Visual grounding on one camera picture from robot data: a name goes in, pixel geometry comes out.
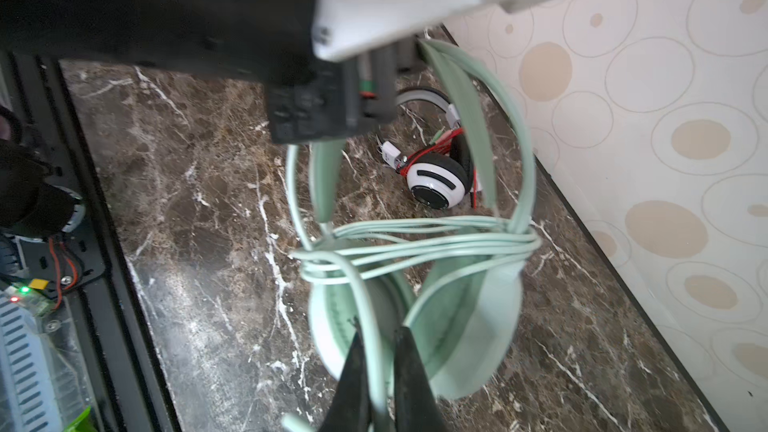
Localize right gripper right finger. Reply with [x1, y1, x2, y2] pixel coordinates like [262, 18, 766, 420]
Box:
[394, 326, 447, 432]

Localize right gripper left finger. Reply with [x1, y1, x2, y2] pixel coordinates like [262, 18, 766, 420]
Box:
[319, 332, 372, 432]

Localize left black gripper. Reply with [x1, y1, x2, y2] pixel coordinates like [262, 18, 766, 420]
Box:
[1, 0, 397, 144]

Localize mint green headphones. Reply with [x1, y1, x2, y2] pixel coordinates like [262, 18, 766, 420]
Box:
[286, 40, 541, 401]

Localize black white headphones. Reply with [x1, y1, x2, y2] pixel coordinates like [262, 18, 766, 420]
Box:
[377, 86, 481, 210]

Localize red headphone cable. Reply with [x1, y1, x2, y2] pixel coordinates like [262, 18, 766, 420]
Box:
[398, 127, 480, 210]

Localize green snack packet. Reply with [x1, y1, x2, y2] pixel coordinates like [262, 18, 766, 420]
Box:
[63, 407, 99, 432]

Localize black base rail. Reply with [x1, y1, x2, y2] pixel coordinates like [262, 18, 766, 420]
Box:
[1, 52, 180, 431]

